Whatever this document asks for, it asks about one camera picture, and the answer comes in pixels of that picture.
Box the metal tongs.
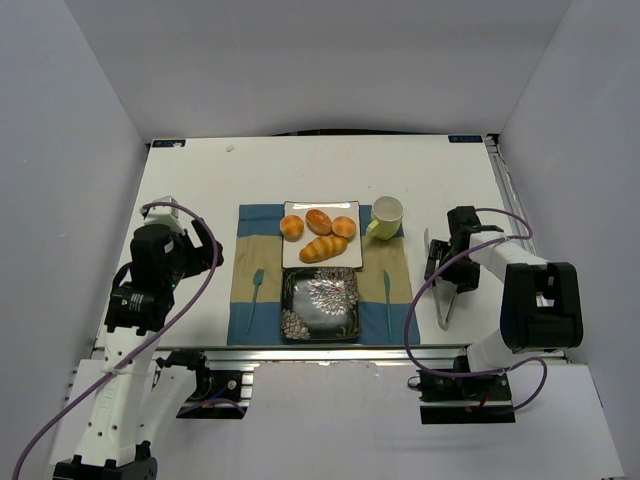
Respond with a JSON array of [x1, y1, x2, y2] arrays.
[[422, 227, 459, 331]]

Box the oval glazed bread roll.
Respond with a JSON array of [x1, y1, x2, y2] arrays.
[[305, 209, 332, 235]]

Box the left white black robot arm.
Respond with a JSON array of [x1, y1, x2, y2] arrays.
[[53, 218, 223, 479]]

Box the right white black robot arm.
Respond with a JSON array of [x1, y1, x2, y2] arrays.
[[425, 206, 584, 378]]

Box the round bread roll right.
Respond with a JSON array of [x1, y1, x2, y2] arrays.
[[332, 216, 357, 239]]

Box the round bread roll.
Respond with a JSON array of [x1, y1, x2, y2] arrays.
[[279, 215, 305, 241], [332, 216, 357, 239]]

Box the round bread roll left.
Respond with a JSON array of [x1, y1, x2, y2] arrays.
[[279, 215, 305, 241]]

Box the long striped bread loaf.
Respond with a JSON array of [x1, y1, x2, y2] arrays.
[[299, 236, 348, 263]]

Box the teal plastic knife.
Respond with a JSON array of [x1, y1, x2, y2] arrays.
[[383, 270, 393, 342]]

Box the yellow mug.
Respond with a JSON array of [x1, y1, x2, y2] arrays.
[[366, 196, 404, 240]]

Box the teal plastic fork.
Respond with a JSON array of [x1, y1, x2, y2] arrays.
[[246, 269, 265, 334]]

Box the blue beige placemat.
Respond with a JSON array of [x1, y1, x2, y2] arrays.
[[227, 204, 412, 346]]

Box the right blue corner label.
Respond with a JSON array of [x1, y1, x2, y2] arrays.
[[447, 135, 484, 143]]

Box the blue corner label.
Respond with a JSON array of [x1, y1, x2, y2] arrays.
[[151, 139, 186, 149], [447, 135, 484, 143]]

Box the white square plate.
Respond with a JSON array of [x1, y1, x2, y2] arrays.
[[282, 201, 363, 269]]

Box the left blue corner label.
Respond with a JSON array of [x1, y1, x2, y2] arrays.
[[151, 139, 186, 149]]

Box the black floral square plate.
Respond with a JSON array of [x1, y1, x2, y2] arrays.
[[280, 267, 361, 343]]

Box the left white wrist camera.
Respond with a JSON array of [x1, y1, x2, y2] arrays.
[[140, 196, 183, 233]]

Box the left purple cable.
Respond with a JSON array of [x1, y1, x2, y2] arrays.
[[12, 203, 221, 480]]

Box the aluminium table right rail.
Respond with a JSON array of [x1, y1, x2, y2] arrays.
[[483, 133, 537, 254]]

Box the aluminium table rail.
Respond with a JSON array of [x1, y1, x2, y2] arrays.
[[94, 342, 566, 364], [483, 133, 537, 254]]

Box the aluminium table front rail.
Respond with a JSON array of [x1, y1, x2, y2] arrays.
[[94, 342, 566, 364]]

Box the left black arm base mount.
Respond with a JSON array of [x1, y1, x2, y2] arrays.
[[152, 350, 253, 420]]

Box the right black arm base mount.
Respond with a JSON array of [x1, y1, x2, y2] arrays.
[[407, 355, 516, 425]]

